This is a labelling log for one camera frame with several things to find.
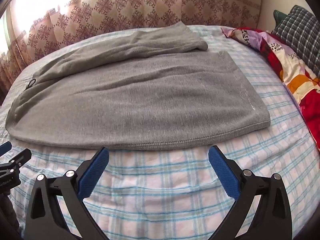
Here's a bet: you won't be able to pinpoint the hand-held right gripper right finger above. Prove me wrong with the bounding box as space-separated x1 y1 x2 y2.
208 145 293 240

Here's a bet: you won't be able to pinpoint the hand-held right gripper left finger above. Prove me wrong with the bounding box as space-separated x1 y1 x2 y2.
25 147 110 240

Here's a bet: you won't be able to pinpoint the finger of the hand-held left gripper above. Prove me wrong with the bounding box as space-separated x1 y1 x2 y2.
0 148 32 181
0 141 12 157

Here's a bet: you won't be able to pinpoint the grey pants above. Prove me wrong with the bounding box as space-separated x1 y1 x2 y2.
5 21 272 151

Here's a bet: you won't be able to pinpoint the bed with plaid sheet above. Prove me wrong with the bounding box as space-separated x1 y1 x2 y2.
0 25 320 240

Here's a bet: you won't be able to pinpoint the red patterned pillow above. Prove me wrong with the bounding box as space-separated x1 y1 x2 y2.
221 27 320 152

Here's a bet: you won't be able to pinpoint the dark plaid pillow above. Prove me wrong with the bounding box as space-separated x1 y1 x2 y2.
271 5 320 77

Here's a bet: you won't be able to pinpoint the patterned beige curtain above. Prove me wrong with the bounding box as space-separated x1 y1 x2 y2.
0 0 263 105

